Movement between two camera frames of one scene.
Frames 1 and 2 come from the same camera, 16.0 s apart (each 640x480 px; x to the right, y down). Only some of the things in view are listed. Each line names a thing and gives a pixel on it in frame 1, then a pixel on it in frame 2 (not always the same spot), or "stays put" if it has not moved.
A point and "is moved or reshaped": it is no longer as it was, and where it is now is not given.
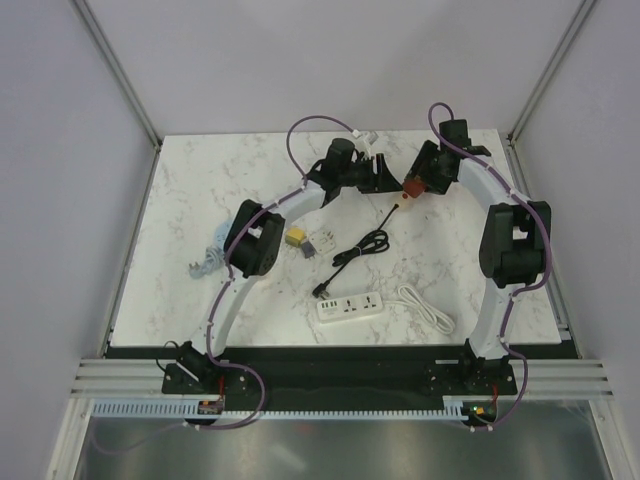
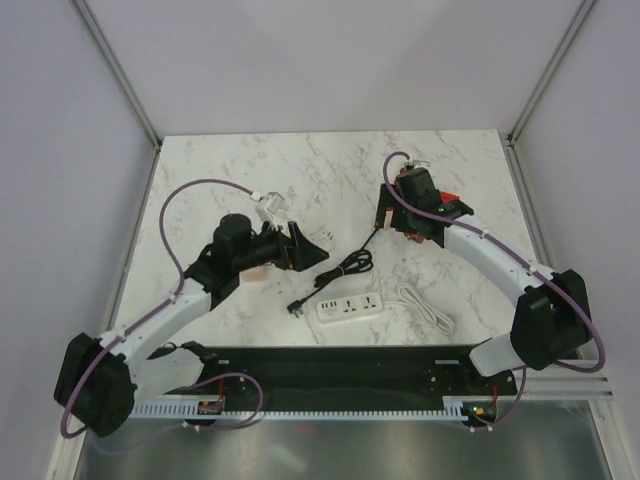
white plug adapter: [322, 241] stays put
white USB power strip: [350, 307] stays put
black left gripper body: [362, 175] -> [270, 247]
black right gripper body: [431, 171] -> [403, 219]
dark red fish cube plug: [413, 187] is moved or reshaped
